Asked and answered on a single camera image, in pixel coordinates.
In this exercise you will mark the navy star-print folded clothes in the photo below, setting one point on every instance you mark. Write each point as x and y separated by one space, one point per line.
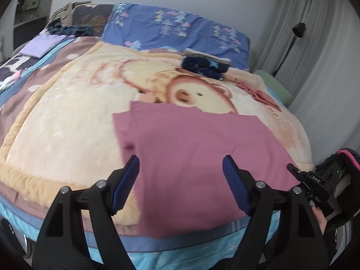
204 66

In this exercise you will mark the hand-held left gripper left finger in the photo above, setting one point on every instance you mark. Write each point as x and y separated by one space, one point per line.
126 184

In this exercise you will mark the white pleated curtain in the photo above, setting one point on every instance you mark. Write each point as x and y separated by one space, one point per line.
317 42

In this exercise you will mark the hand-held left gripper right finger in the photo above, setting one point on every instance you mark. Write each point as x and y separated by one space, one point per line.
236 184

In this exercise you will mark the black floor lamp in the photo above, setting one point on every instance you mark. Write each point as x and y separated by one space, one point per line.
295 33

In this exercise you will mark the folded pink garment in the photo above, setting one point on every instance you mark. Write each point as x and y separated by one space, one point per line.
261 95

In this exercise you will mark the person's right hand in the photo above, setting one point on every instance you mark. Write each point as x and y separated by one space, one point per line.
319 216

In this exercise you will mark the dark patterned pillow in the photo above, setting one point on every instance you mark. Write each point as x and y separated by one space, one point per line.
91 15

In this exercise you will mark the beige garment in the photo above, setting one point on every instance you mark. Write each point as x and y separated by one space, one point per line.
65 12

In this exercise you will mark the blue patterned pillow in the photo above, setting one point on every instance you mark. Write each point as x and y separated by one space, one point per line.
174 31

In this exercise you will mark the lavender folded cloth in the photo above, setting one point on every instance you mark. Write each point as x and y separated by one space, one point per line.
42 45

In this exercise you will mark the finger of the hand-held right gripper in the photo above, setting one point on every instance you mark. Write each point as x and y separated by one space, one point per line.
298 173

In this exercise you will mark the dark teal crumpled cloth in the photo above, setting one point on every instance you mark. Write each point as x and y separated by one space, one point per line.
71 29

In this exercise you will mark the person's dark striped clothing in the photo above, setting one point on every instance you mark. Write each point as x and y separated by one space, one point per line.
341 236

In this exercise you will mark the dark patterned bed sheet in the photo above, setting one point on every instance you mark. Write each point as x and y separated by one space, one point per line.
9 67

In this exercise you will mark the green pillow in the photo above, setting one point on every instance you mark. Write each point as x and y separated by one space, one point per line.
277 85

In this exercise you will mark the cream plush printed blanket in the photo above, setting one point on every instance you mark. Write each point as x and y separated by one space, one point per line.
84 112

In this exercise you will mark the light blue bed sheet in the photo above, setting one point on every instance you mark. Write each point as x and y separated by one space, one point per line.
180 251

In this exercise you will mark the pink long-sleeve shirt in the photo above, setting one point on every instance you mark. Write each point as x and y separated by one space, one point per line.
197 157

